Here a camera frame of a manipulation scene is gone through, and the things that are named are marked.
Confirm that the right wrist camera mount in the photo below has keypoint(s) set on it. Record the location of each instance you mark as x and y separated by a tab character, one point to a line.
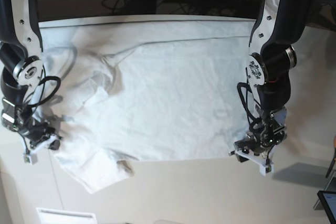
30	153

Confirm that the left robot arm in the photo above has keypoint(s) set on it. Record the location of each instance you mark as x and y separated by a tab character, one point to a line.
267	89

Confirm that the black tablet with stand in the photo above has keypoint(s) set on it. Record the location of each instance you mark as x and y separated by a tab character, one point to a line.
326	199

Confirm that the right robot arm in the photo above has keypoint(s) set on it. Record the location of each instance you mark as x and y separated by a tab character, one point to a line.
24	82

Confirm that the white T-shirt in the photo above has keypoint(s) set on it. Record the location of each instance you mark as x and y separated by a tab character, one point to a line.
147	91

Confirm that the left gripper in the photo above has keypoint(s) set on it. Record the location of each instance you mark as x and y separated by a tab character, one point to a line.
258	143

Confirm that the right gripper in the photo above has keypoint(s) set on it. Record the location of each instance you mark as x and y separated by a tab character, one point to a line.
35	134

